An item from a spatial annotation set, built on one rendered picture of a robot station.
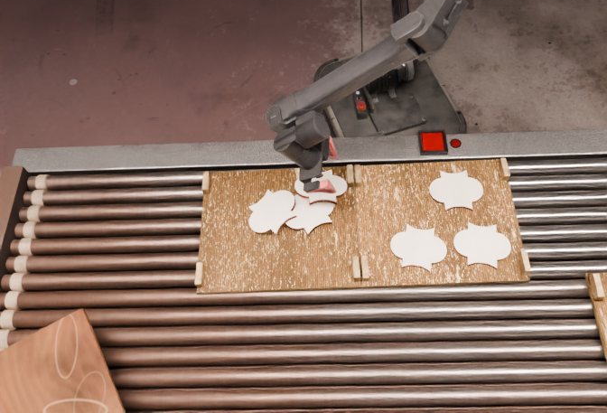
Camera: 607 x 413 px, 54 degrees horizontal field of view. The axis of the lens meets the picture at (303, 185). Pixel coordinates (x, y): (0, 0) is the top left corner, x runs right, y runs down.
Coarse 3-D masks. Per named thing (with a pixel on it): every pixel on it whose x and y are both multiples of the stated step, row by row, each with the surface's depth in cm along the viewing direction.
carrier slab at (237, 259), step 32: (224, 192) 163; (256, 192) 162; (352, 192) 161; (224, 224) 158; (352, 224) 156; (224, 256) 154; (256, 256) 153; (288, 256) 152; (320, 256) 152; (352, 256) 152; (224, 288) 149; (256, 288) 149; (288, 288) 148; (320, 288) 148; (352, 288) 149
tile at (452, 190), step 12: (444, 180) 160; (456, 180) 160; (468, 180) 159; (432, 192) 158; (444, 192) 158; (456, 192) 158; (468, 192) 158; (480, 192) 157; (444, 204) 156; (456, 204) 156; (468, 204) 156
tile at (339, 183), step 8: (328, 176) 162; (336, 176) 162; (296, 184) 159; (336, 184) 160; (344, 184) 160; (296, 192) 158; (304, 192) 157; (312, 192) 157; (320, 192) 157; (336, 192) 158; (344, 192) 158; (312, 200) 155; (320, 200) 156; (328, 200) 156
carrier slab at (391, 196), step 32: (480, 160) 164; (384, 192) 160; (416, 192) 160; (384, 224) 155; (416, 224) 155; (448, 224) 154; (480, 224) 154; (512, 224) 153; (384, 256) 151; (448, 256) 150; (512, 256) 149
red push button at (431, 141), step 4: (424, 136) 169; (428, 136) 169; (432, 136) 169; (436, 136) 169; (440, 136) 169; (424, 140) 169; (428, 140) 168; (432, 140) 168; (436, 140) 168; (440, 140) 168; (424, 144) 168; (428, 144) 168; (432, 144) 168; (436, 144) 168; (440, 144) 168; (424, 148) 167; (428, 148) 167; (432, 148) 167; (436, 148) 167; (440, 148) 167
